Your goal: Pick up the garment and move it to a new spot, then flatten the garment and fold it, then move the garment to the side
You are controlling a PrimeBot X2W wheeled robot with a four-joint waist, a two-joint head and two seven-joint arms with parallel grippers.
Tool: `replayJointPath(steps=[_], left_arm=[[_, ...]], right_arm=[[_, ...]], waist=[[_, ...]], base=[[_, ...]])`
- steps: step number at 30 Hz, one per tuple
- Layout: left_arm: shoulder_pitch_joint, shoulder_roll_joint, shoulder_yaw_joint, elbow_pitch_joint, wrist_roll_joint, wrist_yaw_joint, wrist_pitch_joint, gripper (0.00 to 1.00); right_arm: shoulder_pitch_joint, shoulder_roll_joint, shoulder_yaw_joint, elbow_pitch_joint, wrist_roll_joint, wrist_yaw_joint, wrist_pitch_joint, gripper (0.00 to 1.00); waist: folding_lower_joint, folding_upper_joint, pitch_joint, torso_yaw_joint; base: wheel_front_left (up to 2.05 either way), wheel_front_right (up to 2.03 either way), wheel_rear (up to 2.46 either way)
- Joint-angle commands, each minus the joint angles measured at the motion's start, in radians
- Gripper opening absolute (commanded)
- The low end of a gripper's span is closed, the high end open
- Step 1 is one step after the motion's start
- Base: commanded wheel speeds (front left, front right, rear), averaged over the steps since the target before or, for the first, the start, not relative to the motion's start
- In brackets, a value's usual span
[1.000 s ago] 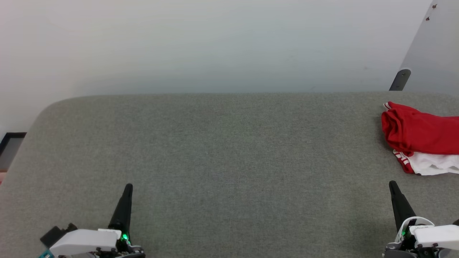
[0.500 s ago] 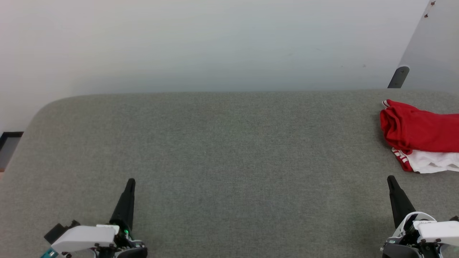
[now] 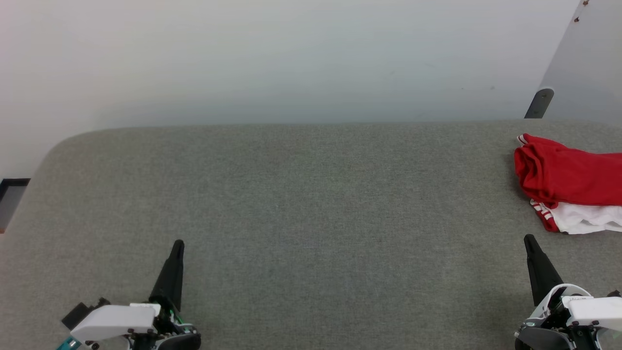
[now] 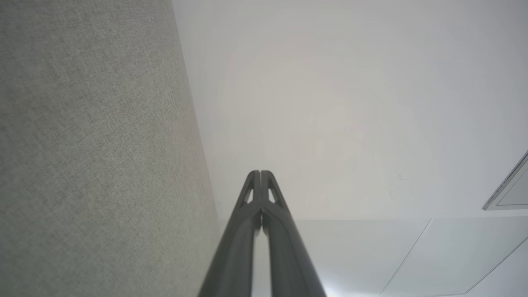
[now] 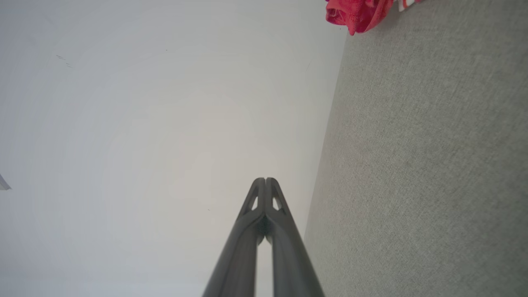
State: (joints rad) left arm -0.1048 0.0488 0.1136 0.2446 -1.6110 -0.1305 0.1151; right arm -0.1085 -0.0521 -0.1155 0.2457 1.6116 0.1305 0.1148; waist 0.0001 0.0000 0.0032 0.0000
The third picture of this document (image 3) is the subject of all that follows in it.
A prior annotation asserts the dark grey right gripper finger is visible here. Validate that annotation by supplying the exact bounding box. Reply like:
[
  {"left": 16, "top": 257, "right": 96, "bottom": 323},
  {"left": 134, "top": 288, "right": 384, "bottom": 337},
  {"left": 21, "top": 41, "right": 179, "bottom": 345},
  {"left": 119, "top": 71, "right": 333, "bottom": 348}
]
[{"left": 523, "top": 234, "right": 565, "bottom": 307}]

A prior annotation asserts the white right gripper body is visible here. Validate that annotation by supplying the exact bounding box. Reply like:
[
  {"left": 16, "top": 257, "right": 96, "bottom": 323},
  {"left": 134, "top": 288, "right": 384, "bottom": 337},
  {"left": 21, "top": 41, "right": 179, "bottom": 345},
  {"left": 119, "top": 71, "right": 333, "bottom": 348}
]
[{"left": 514, "top": 283, "right": 622, "bottom": 350}]

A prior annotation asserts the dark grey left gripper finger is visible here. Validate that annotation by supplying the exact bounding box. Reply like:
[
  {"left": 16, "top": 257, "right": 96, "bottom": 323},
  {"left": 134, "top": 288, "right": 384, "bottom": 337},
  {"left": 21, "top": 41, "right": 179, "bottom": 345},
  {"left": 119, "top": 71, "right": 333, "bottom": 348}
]
[{"left": 148, "top": 239, "right": 186, "bottom": 313}]

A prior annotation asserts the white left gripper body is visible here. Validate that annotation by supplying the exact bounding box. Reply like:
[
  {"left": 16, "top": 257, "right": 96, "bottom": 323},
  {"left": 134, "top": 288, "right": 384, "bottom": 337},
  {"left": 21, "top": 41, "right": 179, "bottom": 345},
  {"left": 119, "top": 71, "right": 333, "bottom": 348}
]
[{"left": 69, "top": 301, "right": 202, "bottom": 350}]

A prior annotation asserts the red and white shirt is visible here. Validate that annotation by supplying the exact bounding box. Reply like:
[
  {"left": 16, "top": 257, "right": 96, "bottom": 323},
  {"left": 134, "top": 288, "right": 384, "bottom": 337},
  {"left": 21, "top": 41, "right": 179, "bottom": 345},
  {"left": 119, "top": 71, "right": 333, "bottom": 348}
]
[{"left": 514, "top": 134, "right": 622, "bottom": 235}]

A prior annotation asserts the black framed floor fixture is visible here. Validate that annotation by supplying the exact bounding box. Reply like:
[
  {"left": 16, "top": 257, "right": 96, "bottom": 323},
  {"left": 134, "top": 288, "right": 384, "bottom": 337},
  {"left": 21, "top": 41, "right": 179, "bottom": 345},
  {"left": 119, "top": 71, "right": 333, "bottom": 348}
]
[{"left": 0, "top": 178, "right": 31, "bottom": 234}]

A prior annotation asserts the white side panel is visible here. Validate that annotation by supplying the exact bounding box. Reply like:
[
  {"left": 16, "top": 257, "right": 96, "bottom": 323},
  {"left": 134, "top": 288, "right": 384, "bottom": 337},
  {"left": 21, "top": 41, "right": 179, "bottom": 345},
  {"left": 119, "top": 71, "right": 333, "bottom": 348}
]
[{"left": 538, "top": 0, "right": 622, "bottom": 128}]

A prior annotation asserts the dark grey metal bracket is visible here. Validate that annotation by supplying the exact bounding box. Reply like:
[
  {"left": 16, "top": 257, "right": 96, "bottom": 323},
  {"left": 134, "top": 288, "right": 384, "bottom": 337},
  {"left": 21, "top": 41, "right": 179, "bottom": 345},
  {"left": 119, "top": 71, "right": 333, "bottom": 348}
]
[{"left": 524, "top": 87, "right": 555, "bottom": 120}]

